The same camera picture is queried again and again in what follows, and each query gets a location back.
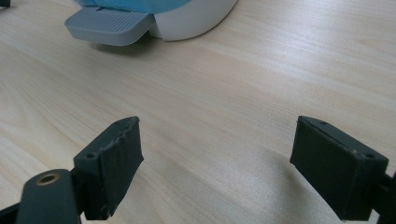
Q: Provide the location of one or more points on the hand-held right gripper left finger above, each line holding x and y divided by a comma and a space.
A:
112, 168

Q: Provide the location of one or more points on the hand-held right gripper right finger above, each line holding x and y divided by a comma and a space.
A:
333, 174

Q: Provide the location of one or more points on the white pedal trash can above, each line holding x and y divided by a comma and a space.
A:
193, 21

